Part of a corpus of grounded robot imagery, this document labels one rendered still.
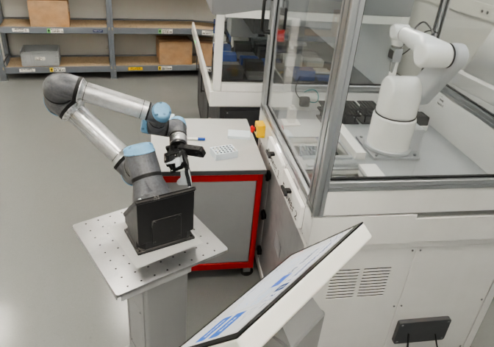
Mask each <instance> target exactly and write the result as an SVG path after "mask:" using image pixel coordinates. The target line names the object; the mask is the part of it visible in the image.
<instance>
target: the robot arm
mask: <svg viewBox="0 0 494 347"><path fill-rule="evenodd" d="M43 101H44V104H45V106H46V109H47V110H48V111H49V112H50V113H51V114H53V115H56V116H58V117H60V118H61V119H62V120H63V121H70V122H71V123H72V124H73V125H74V126H75V127H76V128H77V129H78V130H79V131H80V132H81V133H82V134H83V135H84V136H85V137H86V138H87V139H88V140H90V141H91V142H92V143H93V144H94V145H95V146H96V147H97V148H98V149H99V150H100V151H102V152H103V153H104V154H105V155H106V156H107V157H108V158H109V159H110V160H111V161H112V162H113V168H114V169H115V170H116V171H117V172H118V173H119V174H120V175H121V178H122V180H124V182H125V183H127V184H128V185H130V186H133V194H132V203H133V202H134V201H137V200H138V199H139V198H141V199H144V198H149V197H152V196H158V195H161V194H165V193H170V192H172V190H171V189H170V188H169V186H168V184H167V183H166V181H165V180H164V179H163V176H162V171H161V169H160V164H159V162H158V159H157V155H156V151H155V148H154V145H153V143H150V142H144V143H137V144H134V145H130V146H126V145H125V144H124V143H123V142H122V141H121V140H120V139H119V138H118V137H117V136H116V135H114V134H113V133H112V132H111V131H110V130H109V129H108V128H107V127H106V126H105V125H104V124H103V123H102V122H100V120H99V119H98V118H97V117H96V116H95V115H94V114H93V113H92V112H91V111H89V110H88V109H87V108H86V107H85V102H87V103H90V104H95V105H97V106H100V107H104V108H107V109H109V110H114V111H116V112H121V113H123V114H126V115H130V116H133V117H136V118H140V119H142V121H141V125H140V131H141V132H142V133H146V134H148V135H159V136H164V137H169V144H170V145H169V146H166V147H165V149H166V150H167V153H164V163H165V164H166V166H167V167H169V168H170V170H172V171H171V174H172V173H176V171H178V170H180V169H183V168H184V169H185V170H182V171H181V172H180V175H181V177H180V178H179V179H178V180H177V184H178V185H187V186H188V187H189V186H190V187H192V180H191V173H190V167H189V161H188V158H187V157H188V155H189V156H194V157H203V158H204V156H205V154H206V151H205V150H204V147H203V146H194V145H189V144H187V125H186V121H185V119H184V118H183V117H181V116H174V117H172V118H171V119H170V116H171V108H170V106H169V105H168V104H166V103H165V102H157V103H156V104H154V103H151V102H149V101H145V100H142V99H139V98H136V97H134V96H129V95H126V94H124V93H120V92H118V91H115V90H110V89H108V88H105V87H102V86H99V85H95V84H92V83H89V82H86V81H85V79H84V78H83V77H80V76H76V75H73V74H67V73H60V72H59V73H53V74H50V75H49V76H47V77H46V79H45V80H44V82H43ZM169 119H170V120H169Z"/></svg>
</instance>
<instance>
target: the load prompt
mask: <svg viewBox="0 0 494 347"><path fill-rule="evenodd" d="M339 239H340V237H339V238H338V239H336V240H333V241H331V242H329V243H327V244H326V245H325V246H324V247H323V248H322V249H321V250H320V251H319V252H317V253H316V254H315V255H314V256H313V257H311V258H310V259H309V260H308V261H307V262H306V263H304V264H303V265H302V266H301V267H300V268H299V269H298V270H297V271H296V272H295V273H294V274H292V275H291V276H290V277H289V278H288V279H286V280H285V281H284V282H283V283H282V284H281V285H279V286H278V287H277V288H276V289H275V290H274V291H273V292H272V293H271V294H270V295H269V296H267V297H266V298H265V299H264V300H263V301H261V302H264V301H267V300H269V299H272V298H274V297H275V296H277V295H278V294H279V293H280V292H281V291H282V290H283V289H285V288H286V286H288V285H289V284H290V283H291V282H292V281H293V280H294V279H295V278H296V277H297V276H299V275H300V274H301V273H302V272H303V271H304V270H305V269H307V268H308V267H309V266H310V265H311V264H312V263H313V262H314V261H316V259H317V258H319V256H321V255H322V254H323V253H324V252H325V251H326V250H327V249H329V248H330V247H331V246H332V245H333V244H334V243H336V242H337V241H338V240H339ZM261 302H260V303H261Z"/></svg>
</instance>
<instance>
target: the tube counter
mask: <svg viewBox="0 0 494 347"><path fill-rule="evenodd" d="M300 266H301V265H299V266H297V267H295V268H292V269H291V270H290V271H288V272H287V273H286V274H285V275H284V276H283V277H282V278H281V279H280V280H278V281H277V282H276V283H275V284H274V285H272V286H271V287H270V288H269V289H268V290H266V291H265V292H264V293H263V294H262V295H261V296H260V297H259V298H258V299H256V300H255V301H254V302H253V303H252V304H250V305H249V306H248V307H250V306H253V305H255V304H258V303H259V302H260V301H261V300H263V299H264V297H266V296H267V295H268V294H269V293H270V292H271V291H272V290H274V289H275V288H276V287H277V286H278V285H280V284H281V283H282V282H283V281H284V280H285V279H286V278H287V277H288V276H289V275H291V274H292V273H293V272H294V271H295V270H296V269H298V268H299V267H300Z"/></svg>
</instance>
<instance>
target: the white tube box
mask: <svg viewBox="0 0 494 347"><path fill-rule="evenodd" d="M215 147H216V150H214V147H210V154H211V156H212V157H213V158H214V160H215V161H219V160H227V159H232V158H237V156H238V150H237V149H236V151H234V146H233V145H232V144H229V145H224V146H215ZM217 147H220V149H219V150H217ZM217 151H219V154H217Z"/></svg>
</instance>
